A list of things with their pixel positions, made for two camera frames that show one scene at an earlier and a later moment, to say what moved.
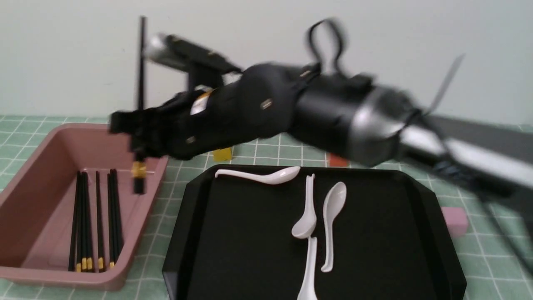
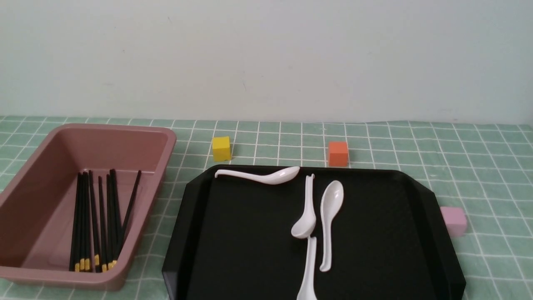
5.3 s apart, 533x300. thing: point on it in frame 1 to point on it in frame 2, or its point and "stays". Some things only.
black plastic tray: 232,238 stays
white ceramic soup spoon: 334,199 stays
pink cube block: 457,219 stays
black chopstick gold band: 139,162 to 126,219
